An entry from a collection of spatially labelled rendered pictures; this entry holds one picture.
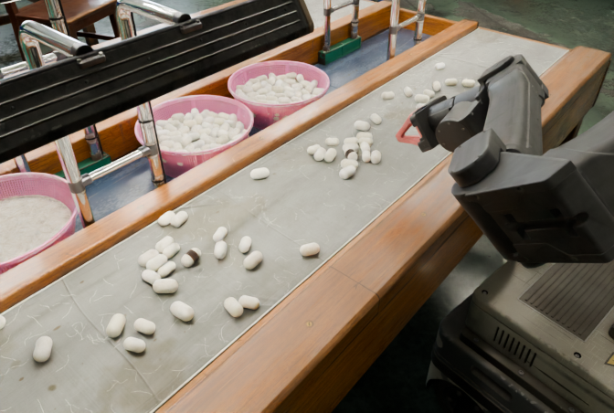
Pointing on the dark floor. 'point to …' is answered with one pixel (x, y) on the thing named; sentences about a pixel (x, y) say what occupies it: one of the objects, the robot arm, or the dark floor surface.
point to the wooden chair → (79, 6)
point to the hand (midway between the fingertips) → (400, 136)
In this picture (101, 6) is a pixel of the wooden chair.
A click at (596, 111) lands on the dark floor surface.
